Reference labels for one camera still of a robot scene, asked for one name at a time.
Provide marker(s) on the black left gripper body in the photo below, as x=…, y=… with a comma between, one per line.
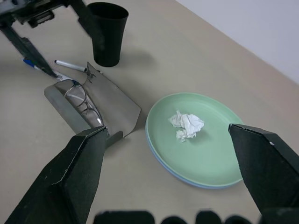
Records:
x=39, y=14

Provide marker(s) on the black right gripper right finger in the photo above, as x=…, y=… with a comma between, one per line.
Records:
x=266, y=168

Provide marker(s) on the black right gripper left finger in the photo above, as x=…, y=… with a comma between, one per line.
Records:
x=70, y=182

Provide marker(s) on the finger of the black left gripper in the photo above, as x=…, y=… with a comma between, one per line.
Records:
x=28, y=47
x=87, y=21

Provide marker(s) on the white marker with blue cap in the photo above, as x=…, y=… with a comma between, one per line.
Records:
x=28, y=62

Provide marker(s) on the black plastic cup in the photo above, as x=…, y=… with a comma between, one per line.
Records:
x=113, y=37

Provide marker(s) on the thin metal-framed glasses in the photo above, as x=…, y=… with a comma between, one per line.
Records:
x=74, y=95

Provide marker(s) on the grey open glasses case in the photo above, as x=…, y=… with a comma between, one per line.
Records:
x=112, y=105

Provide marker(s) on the white marker with black cap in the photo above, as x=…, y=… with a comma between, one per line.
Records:
x=70, y=65

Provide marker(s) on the green plate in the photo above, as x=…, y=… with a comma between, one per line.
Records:
x=210, y=154

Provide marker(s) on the light blue plate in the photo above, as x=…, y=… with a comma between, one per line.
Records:
x=203, y=186

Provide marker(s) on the crumpled white paper ball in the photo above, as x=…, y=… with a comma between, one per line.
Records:
x=191, y=123

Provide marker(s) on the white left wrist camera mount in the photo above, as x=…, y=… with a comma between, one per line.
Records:
x=7, y=3

